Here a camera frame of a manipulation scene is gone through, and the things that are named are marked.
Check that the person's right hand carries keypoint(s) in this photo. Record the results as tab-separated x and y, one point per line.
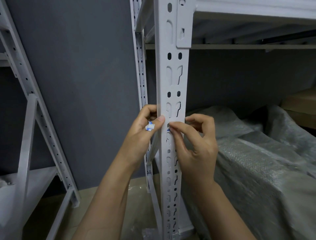
200	155

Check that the person's left hand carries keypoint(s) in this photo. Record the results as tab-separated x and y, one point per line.
140	143

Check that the torn blue-edged label piece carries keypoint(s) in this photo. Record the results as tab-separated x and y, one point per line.
149	127

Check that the white perforated shelf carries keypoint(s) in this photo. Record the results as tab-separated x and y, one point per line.
161	81

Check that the person's left forearm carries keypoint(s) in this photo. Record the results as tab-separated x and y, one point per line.
108	202

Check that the person's grey clothing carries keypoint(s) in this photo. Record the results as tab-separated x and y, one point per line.
266	180

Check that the clear plastic wrap piece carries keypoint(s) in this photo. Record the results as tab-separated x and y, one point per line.
151	234

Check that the plain brown cardboard box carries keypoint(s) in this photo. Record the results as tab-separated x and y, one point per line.
300	108

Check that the white-grey cloth bundle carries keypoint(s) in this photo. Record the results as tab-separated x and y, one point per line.
5	181

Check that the white metal shelving rack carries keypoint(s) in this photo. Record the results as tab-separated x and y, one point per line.
247	19

